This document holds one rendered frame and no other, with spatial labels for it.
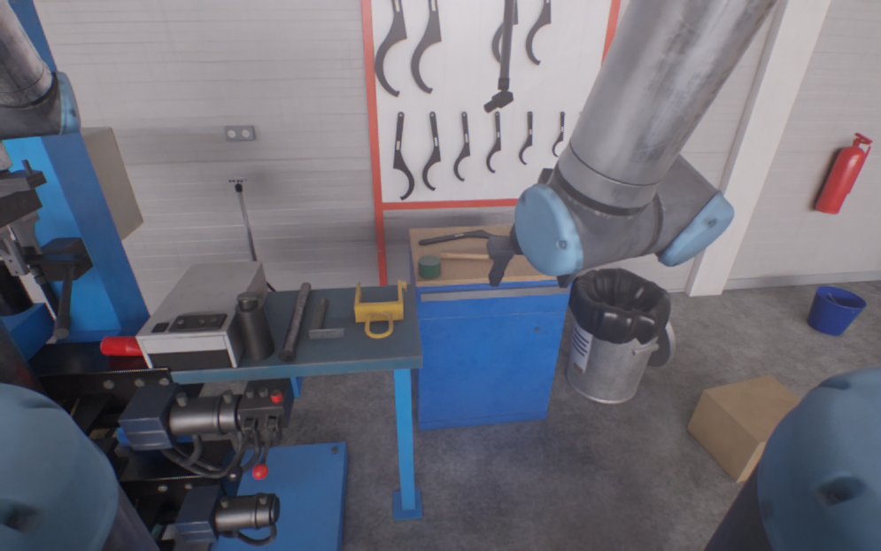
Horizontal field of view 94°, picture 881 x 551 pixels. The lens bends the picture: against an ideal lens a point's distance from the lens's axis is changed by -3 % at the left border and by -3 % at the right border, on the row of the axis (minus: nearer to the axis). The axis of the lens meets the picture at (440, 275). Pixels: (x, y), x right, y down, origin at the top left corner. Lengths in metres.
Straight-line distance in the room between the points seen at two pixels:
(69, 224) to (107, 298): 0.25
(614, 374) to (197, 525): 2.05
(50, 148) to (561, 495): 2.29
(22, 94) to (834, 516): 0.90
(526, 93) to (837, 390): 2.71
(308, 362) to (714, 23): 1.19
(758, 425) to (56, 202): 2.84
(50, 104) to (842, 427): 0.92
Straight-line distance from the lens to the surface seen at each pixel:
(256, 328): 1.29
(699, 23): 0.33
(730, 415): 2.58
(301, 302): 1.50
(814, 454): 0.27
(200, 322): 1.33
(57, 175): 1.51
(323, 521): 2.10
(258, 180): 3.03
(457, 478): 2.30
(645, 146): 0.36
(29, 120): 0.87
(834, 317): 4.17
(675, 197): 0.49
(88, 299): 1.67
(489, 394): 2.35
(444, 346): 2.09
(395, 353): 1.29
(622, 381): 2.68
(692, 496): 2.56
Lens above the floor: 1.89
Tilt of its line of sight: 30 degrees down
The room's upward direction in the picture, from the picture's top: 1 degrees clockwise
